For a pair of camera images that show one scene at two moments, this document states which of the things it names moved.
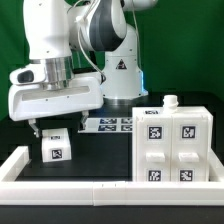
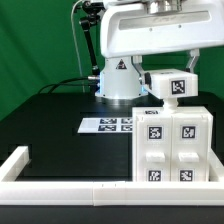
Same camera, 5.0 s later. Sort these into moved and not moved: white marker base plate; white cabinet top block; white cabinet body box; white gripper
Moved: white gripper; white cabinet top block
Not moved: white marker base plate; white cabinet body box
